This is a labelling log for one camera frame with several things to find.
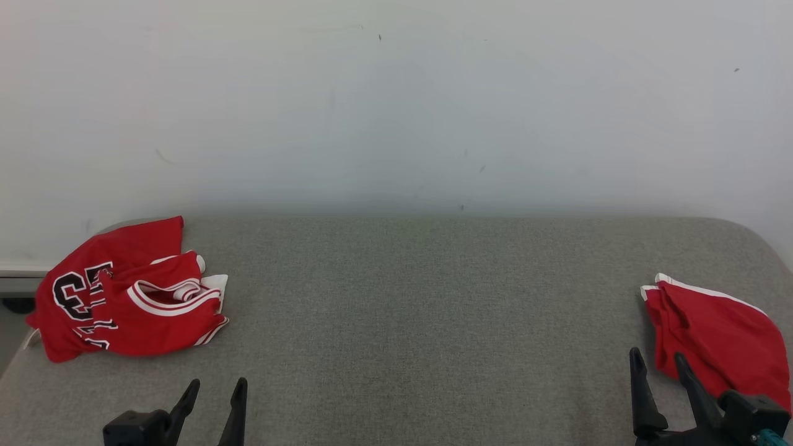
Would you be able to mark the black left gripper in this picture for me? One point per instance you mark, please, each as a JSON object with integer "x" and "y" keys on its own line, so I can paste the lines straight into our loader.
{"x": 136, "y": 428}

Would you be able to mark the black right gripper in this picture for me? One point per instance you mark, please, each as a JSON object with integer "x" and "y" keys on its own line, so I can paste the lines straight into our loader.
{"x": 749, "y": 412}

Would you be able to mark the red Bulls basketball shorts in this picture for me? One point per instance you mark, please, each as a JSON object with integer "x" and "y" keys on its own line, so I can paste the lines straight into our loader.
{"x": 725, "y": 334}

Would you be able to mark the red Bulls basketball jersey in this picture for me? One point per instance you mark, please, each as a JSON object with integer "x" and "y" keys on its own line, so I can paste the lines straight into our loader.
{"x": 155, "y": 322}

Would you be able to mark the right wrist teal connector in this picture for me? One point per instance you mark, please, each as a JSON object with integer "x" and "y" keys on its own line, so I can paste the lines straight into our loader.
{"x": 769, "y": 438}

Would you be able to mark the dark floor object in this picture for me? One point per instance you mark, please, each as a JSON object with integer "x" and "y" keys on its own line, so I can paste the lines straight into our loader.
{"x": 18, "y": 305}

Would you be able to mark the white wall baseboard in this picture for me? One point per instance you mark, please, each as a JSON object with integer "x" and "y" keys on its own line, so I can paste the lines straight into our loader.
{"x": 21, "y": 279}

